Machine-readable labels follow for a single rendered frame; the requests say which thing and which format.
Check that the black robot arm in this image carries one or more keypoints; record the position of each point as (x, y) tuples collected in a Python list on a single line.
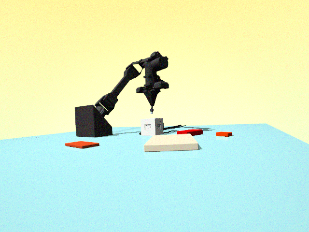
[(155, 62)]

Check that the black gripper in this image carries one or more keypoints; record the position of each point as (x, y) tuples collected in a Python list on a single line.
[(151, 87)]

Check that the beige flat slab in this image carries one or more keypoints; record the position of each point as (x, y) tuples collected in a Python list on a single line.
[(177, 142)]

